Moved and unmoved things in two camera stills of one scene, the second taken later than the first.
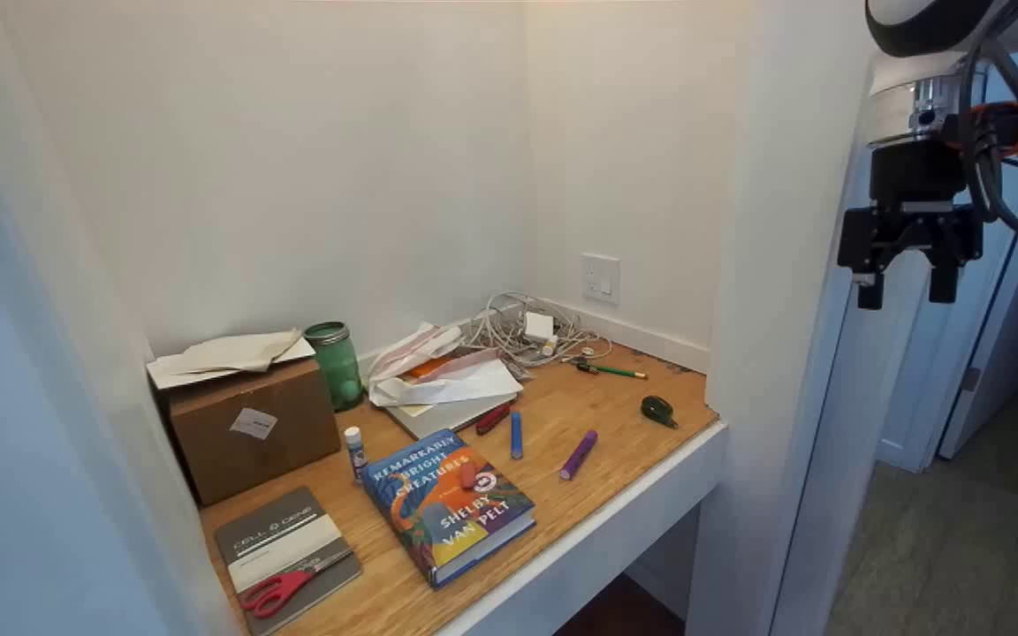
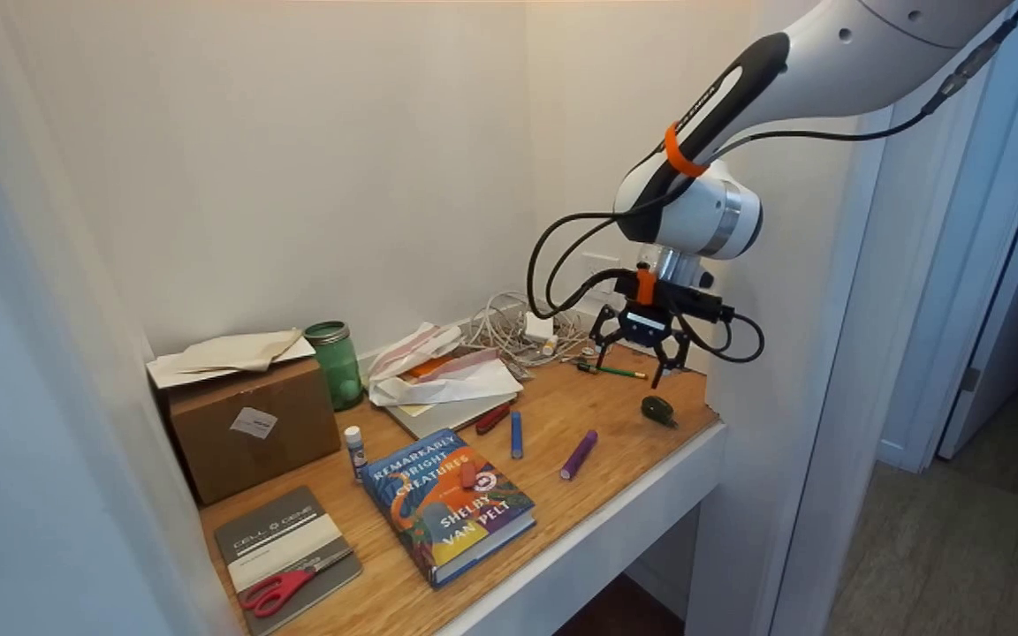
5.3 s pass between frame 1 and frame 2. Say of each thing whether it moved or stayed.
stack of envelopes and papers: stayed
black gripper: moved
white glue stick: stayed
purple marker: stayed
